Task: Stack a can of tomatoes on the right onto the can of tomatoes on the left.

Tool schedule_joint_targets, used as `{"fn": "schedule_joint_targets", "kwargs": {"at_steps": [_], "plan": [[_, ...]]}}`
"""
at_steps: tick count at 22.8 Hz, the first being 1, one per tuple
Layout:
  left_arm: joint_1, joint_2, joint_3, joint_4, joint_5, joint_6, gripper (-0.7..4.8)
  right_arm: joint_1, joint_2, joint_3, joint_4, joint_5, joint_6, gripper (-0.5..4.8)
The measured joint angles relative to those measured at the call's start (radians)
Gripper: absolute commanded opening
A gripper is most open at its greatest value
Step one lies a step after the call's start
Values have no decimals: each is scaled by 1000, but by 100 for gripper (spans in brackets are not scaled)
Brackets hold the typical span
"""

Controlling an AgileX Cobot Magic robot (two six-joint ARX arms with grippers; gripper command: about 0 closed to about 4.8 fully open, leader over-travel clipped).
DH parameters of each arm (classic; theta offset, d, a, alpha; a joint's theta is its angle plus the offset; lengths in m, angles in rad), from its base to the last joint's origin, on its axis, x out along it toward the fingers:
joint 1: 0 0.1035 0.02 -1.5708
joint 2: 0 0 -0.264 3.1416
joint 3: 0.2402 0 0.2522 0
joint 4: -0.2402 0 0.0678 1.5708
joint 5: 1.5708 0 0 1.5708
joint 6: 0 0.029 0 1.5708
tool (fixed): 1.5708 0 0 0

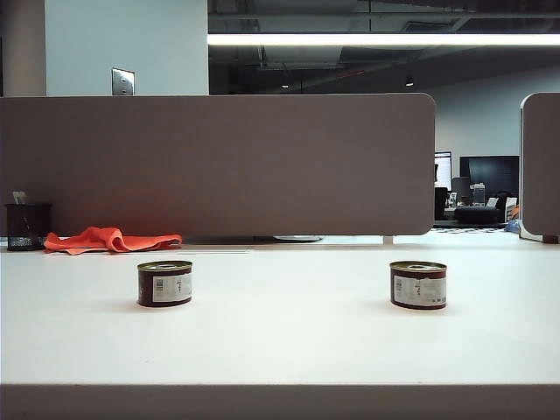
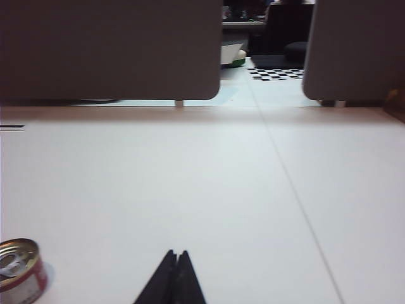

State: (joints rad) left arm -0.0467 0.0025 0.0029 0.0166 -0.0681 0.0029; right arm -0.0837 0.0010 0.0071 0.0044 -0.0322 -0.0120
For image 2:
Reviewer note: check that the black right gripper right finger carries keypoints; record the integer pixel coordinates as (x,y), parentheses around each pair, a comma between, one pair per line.
(188,285)

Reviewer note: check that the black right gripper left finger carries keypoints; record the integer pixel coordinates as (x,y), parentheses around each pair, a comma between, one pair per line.
(158,285)

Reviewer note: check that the red tomato can white label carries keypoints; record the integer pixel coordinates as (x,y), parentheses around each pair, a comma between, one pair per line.
(22,272)

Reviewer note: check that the black white checkerboard mat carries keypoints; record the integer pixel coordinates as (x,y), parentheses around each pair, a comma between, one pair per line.
(275,74)

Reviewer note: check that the white and green object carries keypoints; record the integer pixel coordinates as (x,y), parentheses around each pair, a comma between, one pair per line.
(231,57)

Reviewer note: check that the wide grey desk divider panel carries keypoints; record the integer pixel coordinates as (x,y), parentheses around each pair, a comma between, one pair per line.
(107,47)

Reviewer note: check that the black round beanbag cushion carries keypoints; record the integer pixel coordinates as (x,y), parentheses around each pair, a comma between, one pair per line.
(295,50)

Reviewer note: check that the narrow grey desk divider panel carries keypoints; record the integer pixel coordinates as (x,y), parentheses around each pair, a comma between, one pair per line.
(354,47)

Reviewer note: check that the small panel support bracket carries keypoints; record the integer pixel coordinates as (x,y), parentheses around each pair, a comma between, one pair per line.
(179,104)

